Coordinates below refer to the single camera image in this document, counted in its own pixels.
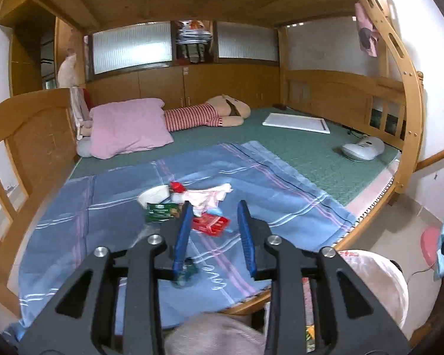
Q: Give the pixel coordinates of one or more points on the white flat board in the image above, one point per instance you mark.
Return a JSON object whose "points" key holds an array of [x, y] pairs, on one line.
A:
{"points": [[296, 122]]}

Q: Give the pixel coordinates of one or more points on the red snack packet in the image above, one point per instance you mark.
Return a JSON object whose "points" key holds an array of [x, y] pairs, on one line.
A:
{"points": [[211, 225]]}

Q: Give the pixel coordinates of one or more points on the wooden bunk bed frame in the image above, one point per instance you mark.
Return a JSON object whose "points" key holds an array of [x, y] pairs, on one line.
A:
{"points": [[33, 129]]}

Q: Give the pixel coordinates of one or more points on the white grey handheld appliance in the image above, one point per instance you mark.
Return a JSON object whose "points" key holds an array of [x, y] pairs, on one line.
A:
{"points": [[362, 148]]}

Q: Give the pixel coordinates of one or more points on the blue striped paper cup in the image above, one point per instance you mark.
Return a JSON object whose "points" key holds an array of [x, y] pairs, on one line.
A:
{"points": [[153, 195]]}

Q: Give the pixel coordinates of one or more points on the pink hanging cloth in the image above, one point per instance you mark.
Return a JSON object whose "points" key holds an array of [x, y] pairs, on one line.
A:
{"points": [[366, 29]]}

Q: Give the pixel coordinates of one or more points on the frosted glass window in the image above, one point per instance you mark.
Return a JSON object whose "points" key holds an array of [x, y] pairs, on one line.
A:
{"points": [[131, 48], [246, 42]]}

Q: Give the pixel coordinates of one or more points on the white plastic bag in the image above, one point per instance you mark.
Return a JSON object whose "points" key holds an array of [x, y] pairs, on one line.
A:
{"points": [[377, 288]]}

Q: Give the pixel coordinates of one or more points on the pile of clothes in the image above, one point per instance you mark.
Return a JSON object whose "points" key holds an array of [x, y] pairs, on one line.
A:
{"points": [[192, 39]]}

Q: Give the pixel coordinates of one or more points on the grey cloth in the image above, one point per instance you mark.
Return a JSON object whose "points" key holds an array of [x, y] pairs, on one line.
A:
{"points": [[214, 334]]}

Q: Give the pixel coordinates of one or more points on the green snack packet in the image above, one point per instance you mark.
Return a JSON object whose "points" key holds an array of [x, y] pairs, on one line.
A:
{"points": [[161, 212]]}

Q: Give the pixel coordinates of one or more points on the white cloth on headboard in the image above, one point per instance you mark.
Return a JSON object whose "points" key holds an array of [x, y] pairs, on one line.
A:
{"points": [[79, 109]]}

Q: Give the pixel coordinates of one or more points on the pink pillow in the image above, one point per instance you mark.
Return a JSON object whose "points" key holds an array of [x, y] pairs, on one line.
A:
{"points": [[129, 127]]}

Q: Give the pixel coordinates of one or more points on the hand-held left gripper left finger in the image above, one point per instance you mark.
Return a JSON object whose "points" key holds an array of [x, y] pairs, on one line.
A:
{"points": [[181, 236]]}

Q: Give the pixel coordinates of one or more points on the green mattress cover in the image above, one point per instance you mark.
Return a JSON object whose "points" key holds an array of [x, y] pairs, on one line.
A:
{"points": [[299, 155]]}

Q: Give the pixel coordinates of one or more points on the white plush toy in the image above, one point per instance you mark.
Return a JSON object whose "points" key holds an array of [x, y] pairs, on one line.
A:
{"points": [[67, 68]]}

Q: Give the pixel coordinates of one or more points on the blue plaid blanket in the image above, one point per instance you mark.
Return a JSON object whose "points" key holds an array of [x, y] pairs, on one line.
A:
{"points": [[96, 210]]}

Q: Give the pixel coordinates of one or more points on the pink stool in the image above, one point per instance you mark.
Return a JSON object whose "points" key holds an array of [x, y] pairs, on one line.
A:
{"points": [[431, 246]]}

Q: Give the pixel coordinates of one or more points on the grey pillow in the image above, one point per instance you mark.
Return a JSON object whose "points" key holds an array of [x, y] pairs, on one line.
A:
{"points": [[83, 148]]}

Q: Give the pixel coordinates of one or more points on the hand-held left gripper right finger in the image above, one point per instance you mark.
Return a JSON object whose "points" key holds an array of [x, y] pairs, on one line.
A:
{"points": [[245, 236]]}

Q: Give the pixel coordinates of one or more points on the white tissue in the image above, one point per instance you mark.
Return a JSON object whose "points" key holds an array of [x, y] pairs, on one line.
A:
{"points": [[203, 196]]}

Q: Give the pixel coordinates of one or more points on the doll in red striped shirt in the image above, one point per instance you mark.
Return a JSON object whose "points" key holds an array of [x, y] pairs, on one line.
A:
{"points": [[192, 116]]}

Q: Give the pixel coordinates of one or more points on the small red wrapper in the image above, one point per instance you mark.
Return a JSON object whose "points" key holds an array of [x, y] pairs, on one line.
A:
{"points": [[177, 187]]}

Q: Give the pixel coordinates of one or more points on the light blue cloth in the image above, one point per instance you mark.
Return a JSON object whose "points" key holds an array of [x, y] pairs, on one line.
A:
{"points": [[215, 212]]}

